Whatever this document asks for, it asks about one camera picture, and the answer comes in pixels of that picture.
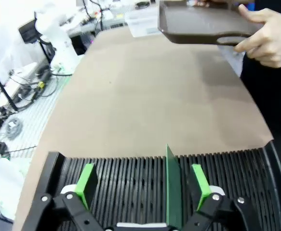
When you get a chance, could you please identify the green PCB long rectangle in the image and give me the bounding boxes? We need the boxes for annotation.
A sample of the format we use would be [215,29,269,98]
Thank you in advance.
[165,143,183,229]

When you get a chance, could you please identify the dark brown plastic tray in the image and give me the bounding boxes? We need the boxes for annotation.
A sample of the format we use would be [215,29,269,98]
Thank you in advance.
[157,0,264,46]

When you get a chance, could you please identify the black cable bundle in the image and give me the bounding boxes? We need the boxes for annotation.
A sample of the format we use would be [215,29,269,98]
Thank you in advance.
[9,68,72,108]

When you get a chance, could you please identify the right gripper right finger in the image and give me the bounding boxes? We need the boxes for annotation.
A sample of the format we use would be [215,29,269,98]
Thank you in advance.
[180,164,264,231]

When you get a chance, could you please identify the person's black t-shirt torso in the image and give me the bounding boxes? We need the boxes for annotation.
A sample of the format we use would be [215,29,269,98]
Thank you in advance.
[239,48,281,188]

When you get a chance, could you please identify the black slotted PCB rack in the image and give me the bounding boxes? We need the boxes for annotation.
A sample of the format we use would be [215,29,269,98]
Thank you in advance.
[40,140,281,231]

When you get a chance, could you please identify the black control box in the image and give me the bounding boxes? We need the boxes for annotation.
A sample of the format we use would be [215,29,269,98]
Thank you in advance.
[18,19,39,44]

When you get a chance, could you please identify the person's right hand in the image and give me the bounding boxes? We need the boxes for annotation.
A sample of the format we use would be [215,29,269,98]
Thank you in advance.
[186,0,212,7]

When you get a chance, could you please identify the black coiled cable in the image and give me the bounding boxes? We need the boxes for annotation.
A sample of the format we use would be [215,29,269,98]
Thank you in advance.
[0,141,11,160]

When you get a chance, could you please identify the clear plastic storage box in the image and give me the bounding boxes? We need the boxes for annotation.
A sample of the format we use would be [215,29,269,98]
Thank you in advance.
[124,6,164,38]

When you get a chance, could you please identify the person's left hand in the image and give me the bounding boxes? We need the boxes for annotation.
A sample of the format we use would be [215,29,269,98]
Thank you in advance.
[234,4,281,68]

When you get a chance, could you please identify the black frame poles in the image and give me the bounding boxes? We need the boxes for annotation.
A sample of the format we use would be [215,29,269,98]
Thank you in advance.
[0,56,19,114]

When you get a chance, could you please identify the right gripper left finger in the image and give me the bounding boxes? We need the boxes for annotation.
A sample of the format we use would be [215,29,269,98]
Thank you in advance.
[21,163,107,231]

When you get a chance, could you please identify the gray coiled cable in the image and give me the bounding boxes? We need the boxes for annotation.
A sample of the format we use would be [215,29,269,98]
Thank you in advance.
[4,117,25,140]

